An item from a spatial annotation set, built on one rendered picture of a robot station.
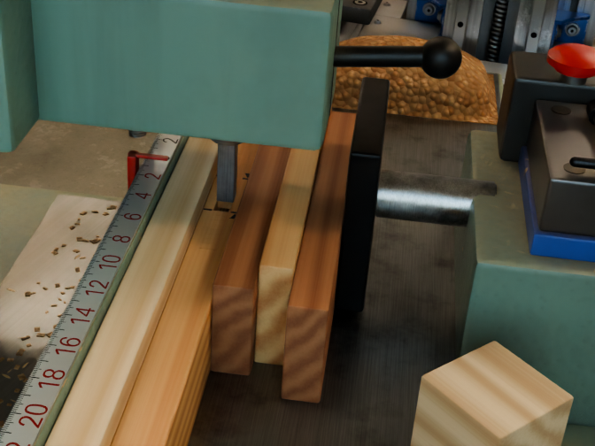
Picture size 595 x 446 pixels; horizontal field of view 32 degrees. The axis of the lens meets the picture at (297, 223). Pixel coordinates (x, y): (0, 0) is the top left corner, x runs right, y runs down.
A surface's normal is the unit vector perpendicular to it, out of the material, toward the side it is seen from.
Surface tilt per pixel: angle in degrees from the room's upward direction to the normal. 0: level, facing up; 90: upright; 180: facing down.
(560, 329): 90
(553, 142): 0
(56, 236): 0
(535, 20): 90
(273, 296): 90
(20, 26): 90
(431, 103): 69
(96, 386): 0
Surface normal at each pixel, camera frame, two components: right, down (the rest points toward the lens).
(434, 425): -0.79, 0.28
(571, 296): -0.12, 0.51
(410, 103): -0.09, 0.20
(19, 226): 0.07, -0.85
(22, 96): 0.99, 0.11
